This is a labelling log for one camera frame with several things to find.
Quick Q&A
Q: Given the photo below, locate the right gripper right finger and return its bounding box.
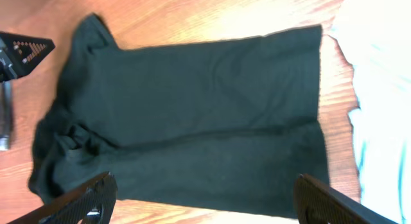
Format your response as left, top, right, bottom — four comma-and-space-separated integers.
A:
293, 174, 395, 224

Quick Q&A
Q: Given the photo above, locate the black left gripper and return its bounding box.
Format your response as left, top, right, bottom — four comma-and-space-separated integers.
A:
1, 32, 55, 151

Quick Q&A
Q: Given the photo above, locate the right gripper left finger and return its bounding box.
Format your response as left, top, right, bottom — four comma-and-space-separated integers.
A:
11, 172, 118, 224

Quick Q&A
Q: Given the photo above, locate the black t-shirt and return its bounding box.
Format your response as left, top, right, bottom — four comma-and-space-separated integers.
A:
28, 14, 329, 218

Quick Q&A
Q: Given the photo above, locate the light blue t-shirt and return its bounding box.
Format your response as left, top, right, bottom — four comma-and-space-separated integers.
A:
331, 0, 410, 223

